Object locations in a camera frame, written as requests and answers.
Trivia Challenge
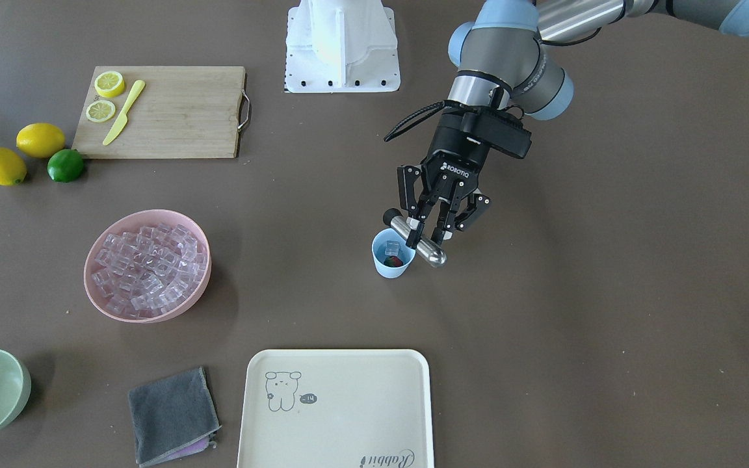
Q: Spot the cream rabbit tray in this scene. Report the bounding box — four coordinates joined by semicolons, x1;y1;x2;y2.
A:
237;349;435;467

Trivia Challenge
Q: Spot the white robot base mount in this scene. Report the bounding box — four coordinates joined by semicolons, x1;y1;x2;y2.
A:
283;1;401;93

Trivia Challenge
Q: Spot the green lime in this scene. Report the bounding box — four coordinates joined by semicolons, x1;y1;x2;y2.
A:
47;149;85;183

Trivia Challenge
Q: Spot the whole yellow lemon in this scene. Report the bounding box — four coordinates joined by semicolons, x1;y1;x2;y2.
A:
16;122;66;158
0;146;27;186

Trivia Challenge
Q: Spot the steel muddler black tip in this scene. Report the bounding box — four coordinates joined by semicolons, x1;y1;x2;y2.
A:
382;208;448;268

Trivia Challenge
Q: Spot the lemon half upper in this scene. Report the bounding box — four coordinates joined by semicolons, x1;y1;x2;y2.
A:
84;99;116;124

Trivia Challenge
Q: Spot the yellow plastic knife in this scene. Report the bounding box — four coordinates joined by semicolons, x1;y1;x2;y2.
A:
102;80;146;146

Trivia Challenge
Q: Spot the grey folded cloth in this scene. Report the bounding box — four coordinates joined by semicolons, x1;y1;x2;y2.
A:
127;367;221;467

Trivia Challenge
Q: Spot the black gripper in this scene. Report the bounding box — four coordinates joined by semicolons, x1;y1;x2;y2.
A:
397;104;531;248

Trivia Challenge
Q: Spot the lemon half lower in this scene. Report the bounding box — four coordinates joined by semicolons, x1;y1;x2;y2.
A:
93;70;125;98

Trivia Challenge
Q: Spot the clear ice cube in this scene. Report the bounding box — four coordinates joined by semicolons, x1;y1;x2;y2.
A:
384;240;402;258

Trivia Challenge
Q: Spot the lemon half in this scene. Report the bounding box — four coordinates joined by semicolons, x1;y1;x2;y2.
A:
93;70;125;98
84;99;116;124

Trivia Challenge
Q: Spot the red strawberry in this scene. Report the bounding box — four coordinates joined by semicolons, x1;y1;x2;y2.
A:
383;255;404;268

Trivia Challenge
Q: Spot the wooden cutting board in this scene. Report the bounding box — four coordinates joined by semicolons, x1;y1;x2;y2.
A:
72;65;250;159

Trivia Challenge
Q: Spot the light blue cup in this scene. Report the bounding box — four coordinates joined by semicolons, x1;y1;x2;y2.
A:
371;228;416;279

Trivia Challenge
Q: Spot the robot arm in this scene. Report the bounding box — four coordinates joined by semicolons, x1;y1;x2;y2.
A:
384;1;749;263

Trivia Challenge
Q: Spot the pink bowl of ice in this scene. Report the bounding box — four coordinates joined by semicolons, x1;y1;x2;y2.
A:
83;209;212;324

